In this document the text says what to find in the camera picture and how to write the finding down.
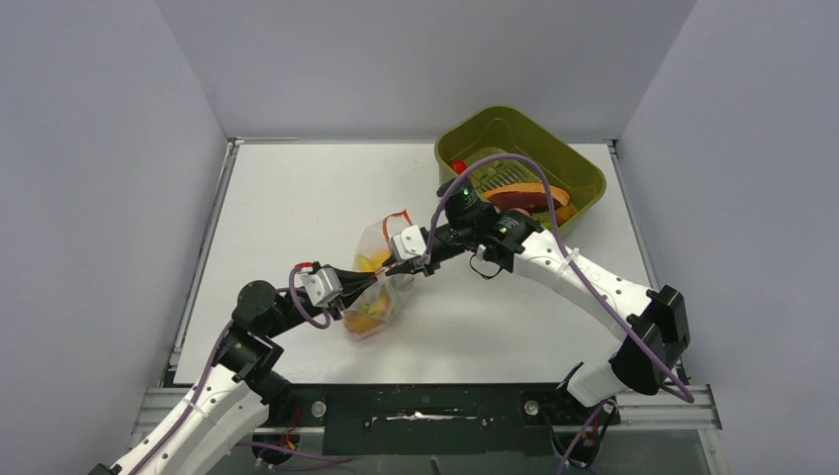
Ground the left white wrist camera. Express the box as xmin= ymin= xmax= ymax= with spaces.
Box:
xmin=297 ymin=262 xmax=343 ymax=308

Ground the peach fruit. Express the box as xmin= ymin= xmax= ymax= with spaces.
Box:
xmin=342 ymin=312 xmax=386 ymax=335

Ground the clear zip bag orange zipper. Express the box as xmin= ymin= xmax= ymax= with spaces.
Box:
xmin=341 ymin=210 xmax=415 ymax=339

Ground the brown kiwi fruit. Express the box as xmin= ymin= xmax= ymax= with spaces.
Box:
xmin=555 ymin=204 xmax=578 ymax=226

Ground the olive green plastic bin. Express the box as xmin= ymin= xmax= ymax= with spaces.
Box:
xmin=434 ymin=105 xmax=606 ymax=238

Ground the yellow bell pepper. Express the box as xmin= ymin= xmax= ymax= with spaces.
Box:
xmin=355 ymin=250 xmax=391 ymax=272

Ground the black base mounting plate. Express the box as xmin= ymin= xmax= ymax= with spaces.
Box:
xmin=251 ymin=382 xmax=621 ymax=465

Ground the red chili pepper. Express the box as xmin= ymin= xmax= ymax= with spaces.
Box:
xmin=450 ymin=160 xmax=468 ymax=175

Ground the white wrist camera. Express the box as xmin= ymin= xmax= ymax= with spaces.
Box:
xmin=297 ymin=262 xmax=343 ymax=308
xmin=389 ymin=225 xmax=426 ymax=258

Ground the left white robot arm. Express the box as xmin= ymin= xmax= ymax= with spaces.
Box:
xmin=91 ymin=262 xmax=378 ymax=474

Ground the papaya slice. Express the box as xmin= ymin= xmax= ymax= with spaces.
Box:
xmin=483 ymin=182 xmax=571 ymax=213

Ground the watermelon slice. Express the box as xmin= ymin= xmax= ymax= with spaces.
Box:
xmin=362 ymin=291 xmax=401 ymax=322

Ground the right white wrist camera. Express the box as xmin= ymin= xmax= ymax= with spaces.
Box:
xmin=389 ymin=225 xmax=426 ymax=258

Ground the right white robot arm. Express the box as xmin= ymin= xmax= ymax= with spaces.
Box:
xmin=385 ymin=185 xmax=692 ymax=423

